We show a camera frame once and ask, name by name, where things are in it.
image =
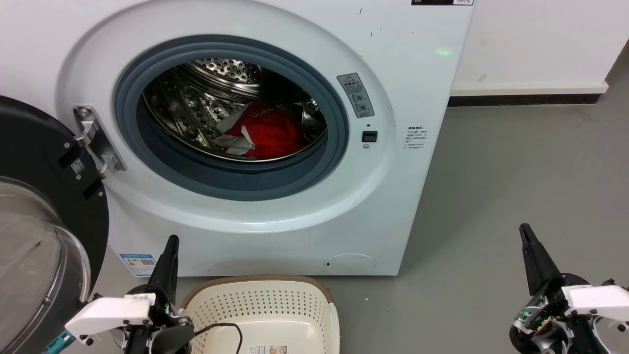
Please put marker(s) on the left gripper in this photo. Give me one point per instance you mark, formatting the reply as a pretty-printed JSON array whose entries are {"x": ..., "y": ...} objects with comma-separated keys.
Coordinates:
[{"x": 167, "y": 337}]

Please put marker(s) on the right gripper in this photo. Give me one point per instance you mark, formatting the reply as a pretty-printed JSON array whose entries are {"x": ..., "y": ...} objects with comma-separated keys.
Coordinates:
[{"x": 545, "y": 324}]

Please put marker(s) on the red and white garment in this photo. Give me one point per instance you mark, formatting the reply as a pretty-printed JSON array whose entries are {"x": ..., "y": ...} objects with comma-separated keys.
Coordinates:
[{"x": 270, "y": 132}]

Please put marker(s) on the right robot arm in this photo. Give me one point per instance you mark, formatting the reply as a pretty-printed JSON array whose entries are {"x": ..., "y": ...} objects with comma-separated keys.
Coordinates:
[{"x": 609, "y": 282}]

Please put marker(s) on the cream perforated laundry basket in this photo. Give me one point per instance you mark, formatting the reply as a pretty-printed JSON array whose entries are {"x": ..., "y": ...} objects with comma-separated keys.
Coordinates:
[{"x": 265, "y": 309}]

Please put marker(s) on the black washer door with glass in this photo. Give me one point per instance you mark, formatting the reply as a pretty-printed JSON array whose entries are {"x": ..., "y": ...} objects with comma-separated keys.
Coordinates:
[{"x": 34, "y": 147}]

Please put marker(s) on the blue energy label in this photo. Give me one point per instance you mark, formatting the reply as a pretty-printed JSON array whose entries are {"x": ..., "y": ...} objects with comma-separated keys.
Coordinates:
[{"x": 138, "y": 264}]

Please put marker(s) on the grey rubber door gasket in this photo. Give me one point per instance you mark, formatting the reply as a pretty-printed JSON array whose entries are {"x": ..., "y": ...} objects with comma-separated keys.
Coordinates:
[{"x": 231, "y": 179}]

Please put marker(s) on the teal connector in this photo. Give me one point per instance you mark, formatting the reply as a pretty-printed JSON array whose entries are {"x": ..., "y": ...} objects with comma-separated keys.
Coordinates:
[{"x": 61, "y": 341}]

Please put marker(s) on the QR code sticker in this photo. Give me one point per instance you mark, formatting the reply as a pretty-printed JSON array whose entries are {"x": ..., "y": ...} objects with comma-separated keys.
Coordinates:
[{"x": 77, "y": 166}]

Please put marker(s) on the white front-load washing machine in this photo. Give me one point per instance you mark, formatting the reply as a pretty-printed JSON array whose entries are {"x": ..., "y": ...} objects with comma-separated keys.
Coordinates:
[{"x": 403, "y": 206}]

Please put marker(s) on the metal door hinge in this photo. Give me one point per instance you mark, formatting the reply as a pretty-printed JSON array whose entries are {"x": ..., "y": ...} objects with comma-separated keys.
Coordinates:
[{"x": 96, "y": 140}]

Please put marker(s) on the perforated steel drum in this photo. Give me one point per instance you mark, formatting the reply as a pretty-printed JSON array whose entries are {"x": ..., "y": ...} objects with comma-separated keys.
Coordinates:
[{"x": 186, "y": 113}]

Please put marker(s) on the white and black baseboard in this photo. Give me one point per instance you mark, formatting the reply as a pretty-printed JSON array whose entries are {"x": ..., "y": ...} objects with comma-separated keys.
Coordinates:
[{"x": 526, "y": 93}]

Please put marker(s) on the round drain filter cover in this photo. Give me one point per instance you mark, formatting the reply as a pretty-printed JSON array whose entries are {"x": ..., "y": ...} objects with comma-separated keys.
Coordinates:
[{"x": 350, "y": 264}]

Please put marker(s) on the grey warning sticker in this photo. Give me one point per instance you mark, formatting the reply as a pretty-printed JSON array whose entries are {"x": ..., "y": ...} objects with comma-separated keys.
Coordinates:
[{"x": 356, "y": 95}]

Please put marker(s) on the black control panel strip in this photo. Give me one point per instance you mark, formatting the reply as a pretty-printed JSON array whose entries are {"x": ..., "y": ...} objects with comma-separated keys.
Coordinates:
[{"x": 442, "y": 2}]

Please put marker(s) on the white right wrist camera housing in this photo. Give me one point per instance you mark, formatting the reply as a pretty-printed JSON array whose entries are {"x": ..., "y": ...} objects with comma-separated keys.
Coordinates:
[{"x": 597, "y": 297}]

